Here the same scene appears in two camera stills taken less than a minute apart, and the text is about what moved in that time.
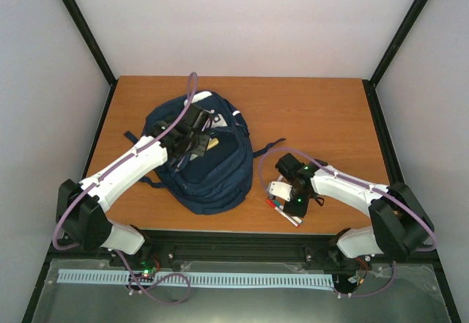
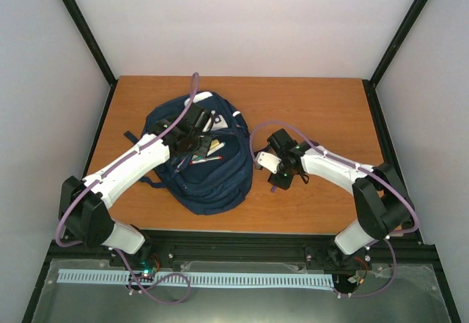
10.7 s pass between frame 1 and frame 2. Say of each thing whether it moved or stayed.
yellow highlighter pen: stayed
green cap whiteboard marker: moved
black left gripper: stayed
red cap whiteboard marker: moved
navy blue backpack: stayed
